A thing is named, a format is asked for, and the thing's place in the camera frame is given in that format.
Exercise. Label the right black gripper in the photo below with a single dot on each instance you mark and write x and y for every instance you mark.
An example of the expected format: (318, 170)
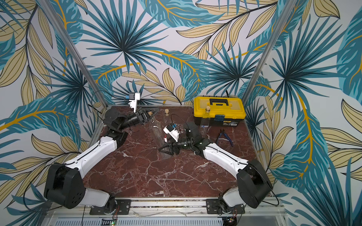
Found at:
(175, 145)

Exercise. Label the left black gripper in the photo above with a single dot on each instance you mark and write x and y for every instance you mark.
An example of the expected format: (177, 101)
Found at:
(142, 116)

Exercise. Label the glass bottle with black cap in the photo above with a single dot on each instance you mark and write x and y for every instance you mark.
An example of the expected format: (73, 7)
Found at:
(157, 136)

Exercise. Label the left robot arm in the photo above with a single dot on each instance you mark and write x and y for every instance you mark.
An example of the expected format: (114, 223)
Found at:
(64, 183)

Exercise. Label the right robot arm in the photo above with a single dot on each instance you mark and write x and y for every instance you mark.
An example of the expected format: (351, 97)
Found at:
(253, 184)

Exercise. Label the glass bottle with cork stopper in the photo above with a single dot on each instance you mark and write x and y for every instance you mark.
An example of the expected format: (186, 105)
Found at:
(167, 119)

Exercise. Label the slim glass bottle with cork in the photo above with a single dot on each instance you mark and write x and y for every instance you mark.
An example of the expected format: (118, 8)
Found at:
(205, 121)

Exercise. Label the yellow and black toolbox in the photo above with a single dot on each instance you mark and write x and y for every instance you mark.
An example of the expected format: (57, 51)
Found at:
(224, 111)

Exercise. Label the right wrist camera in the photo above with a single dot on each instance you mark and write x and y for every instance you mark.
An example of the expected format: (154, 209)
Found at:
(172, 131)

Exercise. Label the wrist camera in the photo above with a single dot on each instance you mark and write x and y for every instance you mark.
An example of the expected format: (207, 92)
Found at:
(132, 100)
(172, 131)

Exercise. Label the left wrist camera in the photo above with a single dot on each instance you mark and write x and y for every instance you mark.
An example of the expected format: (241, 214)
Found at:
(132, 100)

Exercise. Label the blue handled pliers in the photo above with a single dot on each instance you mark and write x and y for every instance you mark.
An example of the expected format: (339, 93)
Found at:
(223, 134)

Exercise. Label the aluminium front rail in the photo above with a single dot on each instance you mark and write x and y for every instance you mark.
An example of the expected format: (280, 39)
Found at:
(174, 211)

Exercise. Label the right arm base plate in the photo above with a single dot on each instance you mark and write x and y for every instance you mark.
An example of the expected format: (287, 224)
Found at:
(219, 207)

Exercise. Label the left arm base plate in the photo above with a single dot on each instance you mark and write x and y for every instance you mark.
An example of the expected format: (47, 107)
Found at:
(113, 207)

